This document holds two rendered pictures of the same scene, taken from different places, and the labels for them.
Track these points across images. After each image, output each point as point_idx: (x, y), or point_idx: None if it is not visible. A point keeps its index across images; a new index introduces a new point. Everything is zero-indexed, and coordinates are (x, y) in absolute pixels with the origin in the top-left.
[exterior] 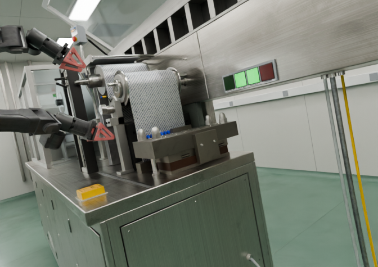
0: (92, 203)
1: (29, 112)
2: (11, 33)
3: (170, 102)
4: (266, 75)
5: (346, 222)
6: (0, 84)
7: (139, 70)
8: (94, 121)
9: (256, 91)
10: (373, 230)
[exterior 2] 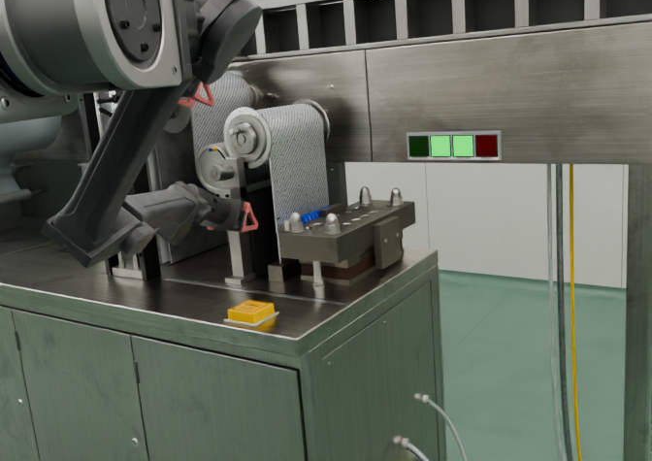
0: (281, 327)
1: (184, 190)
2: None
3: (314, 163)
4: (485, 149)
5: (492, 355)
6: None
7: (237, 91)
8: (243, 202)
9: None
10: (531, 364)
